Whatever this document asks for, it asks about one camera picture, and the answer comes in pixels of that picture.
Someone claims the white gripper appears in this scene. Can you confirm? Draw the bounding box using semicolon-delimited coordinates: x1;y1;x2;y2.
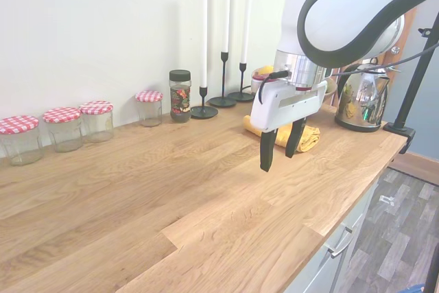
249;79;329;173

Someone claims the yellow cleaning cloth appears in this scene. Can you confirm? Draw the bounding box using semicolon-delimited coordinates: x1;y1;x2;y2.
242;114;322;153

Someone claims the shiny steel kettle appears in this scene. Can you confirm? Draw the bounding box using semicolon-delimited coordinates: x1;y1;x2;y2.
334;62;392;133

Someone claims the coffee jar black lid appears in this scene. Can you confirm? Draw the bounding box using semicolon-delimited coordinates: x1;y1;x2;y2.
168;69;192;124

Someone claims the white kitchen cabinet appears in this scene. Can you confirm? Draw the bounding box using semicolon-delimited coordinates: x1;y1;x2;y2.
284;169;381;293

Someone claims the glass jar red gingham lid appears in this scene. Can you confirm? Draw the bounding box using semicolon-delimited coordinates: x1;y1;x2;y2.
0;115;44;167
134;90;164;128
79;100;115;143
43;106;84;153

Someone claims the brown wooden door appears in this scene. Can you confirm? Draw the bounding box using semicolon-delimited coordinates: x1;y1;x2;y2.
344;0;418;108

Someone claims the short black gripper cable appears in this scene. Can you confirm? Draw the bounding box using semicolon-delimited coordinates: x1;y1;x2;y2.
258;70;289;105

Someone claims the silver drawer handle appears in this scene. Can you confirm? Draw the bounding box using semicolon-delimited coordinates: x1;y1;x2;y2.
327;226;354;258

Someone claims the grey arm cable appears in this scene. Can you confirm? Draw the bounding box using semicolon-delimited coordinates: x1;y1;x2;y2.
331;41;439;78

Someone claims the black clamp camera stand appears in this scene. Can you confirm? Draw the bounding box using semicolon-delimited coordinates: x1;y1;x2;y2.
383;14;439;155

